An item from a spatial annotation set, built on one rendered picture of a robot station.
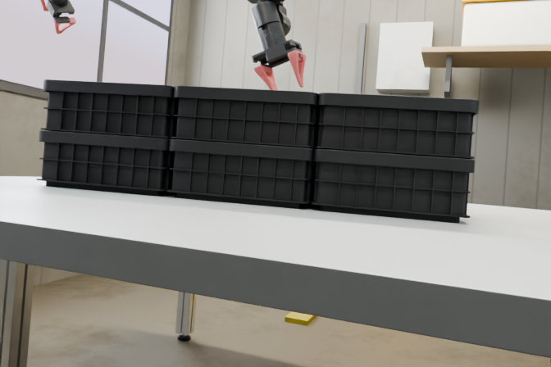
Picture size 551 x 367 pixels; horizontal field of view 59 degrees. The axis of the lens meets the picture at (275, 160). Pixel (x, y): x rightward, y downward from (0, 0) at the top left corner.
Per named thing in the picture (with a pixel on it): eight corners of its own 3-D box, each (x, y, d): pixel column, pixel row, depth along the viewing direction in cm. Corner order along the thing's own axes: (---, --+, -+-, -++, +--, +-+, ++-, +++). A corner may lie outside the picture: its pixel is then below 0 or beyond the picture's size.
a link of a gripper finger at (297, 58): (287, 95, 113) (275, 57, 113) (315, 84, 110) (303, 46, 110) (275, 93, 106) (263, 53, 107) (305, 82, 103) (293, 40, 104)
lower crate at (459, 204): (472, 225, 88) (477, 159, 88) (308, 210, 94) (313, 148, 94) (439, 210, 128) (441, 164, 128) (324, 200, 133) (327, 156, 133)
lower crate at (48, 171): (161, 197, 99) (166, 138, 99) (30, 185, 104) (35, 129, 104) (219, 191, 138) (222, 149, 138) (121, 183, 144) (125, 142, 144)
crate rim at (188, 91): (316, 104, 94) (317, 92, 94) (170, 97, 99) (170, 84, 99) (330, 124, 133) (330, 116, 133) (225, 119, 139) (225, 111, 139)
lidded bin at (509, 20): (545, 63, 306) (548, 17, 307) (561, 44, 265) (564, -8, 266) (457, 63, 324) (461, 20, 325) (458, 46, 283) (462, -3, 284)
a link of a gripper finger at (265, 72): (273, 101, 114) (262, 63, 114) (301, 90, 111) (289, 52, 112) (261, 99, 108) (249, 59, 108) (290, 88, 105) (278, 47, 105)
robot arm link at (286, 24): (243, -25, 109) (280, -30, 106) (262, -10, 120) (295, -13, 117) (243, 29, 110) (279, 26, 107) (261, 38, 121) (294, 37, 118)
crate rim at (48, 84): (170, 97, 99) (170, 84, 99) (38, 90, 105) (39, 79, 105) (225, 119, 139) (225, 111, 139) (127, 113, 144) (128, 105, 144)
